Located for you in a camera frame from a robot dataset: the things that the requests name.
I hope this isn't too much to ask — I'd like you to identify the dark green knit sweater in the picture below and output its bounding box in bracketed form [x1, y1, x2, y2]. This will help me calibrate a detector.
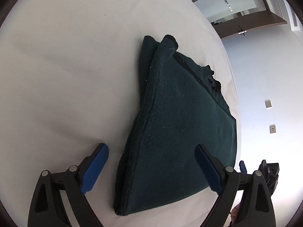
[113, 35, 237, 216]

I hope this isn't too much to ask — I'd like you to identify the right hand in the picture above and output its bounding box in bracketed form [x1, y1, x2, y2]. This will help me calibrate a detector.
[229, 204, 240, 227]

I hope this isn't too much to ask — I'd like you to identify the white bed sheet mattress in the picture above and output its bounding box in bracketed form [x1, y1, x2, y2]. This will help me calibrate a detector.
[1, 0, 239, 226]

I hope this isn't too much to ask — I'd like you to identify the dark brown door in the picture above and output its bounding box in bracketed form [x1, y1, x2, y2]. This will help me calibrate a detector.
[191, 0, 287, 39]

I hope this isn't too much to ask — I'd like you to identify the lower beige wall socket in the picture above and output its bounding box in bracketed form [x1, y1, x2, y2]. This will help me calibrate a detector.
[270, 124, 276, 134]

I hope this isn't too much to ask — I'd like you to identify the beige wall socket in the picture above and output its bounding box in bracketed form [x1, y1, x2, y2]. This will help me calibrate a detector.
[265, 100, 272, 109]
[270, 124, 276, 134]

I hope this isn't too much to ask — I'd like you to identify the upper beige wall socket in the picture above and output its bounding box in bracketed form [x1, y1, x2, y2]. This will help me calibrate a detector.
[265, 100, 272, 109]

